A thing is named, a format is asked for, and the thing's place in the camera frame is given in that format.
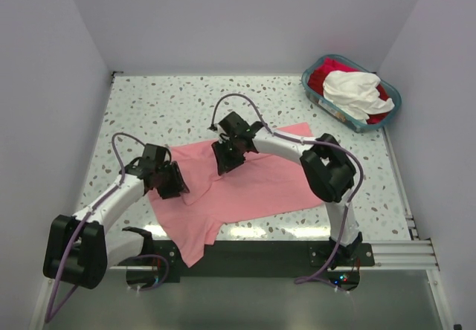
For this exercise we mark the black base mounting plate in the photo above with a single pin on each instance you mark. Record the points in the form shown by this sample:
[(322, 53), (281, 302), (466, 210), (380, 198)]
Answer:
[(231, 259)]

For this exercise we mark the red t shirt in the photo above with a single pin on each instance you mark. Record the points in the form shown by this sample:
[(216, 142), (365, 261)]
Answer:
[(318, 75)]

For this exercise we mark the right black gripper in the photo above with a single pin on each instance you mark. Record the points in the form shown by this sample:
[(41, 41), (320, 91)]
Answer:
[(226, 163)]

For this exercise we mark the white t shirt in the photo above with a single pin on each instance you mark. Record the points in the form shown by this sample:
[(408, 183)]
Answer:
[(356, 94)]

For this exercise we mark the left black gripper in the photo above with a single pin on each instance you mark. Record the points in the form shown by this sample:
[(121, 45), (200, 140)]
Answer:
[(177, 185)]

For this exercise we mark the teal plastic basket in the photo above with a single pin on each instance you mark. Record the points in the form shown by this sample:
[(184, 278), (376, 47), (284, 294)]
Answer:
[(339, 114)]

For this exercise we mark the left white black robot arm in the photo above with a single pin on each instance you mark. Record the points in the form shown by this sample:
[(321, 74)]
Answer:
[(78, 251)]

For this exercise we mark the pink t shirt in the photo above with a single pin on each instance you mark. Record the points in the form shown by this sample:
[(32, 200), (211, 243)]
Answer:
[(265, 185)]

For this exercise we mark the aluminium frame rail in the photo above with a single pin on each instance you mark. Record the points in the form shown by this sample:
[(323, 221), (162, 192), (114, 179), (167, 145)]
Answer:
[(375, 271)]

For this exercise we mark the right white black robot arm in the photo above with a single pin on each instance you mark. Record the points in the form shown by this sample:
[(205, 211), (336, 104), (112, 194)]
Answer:
[(327, 167)]

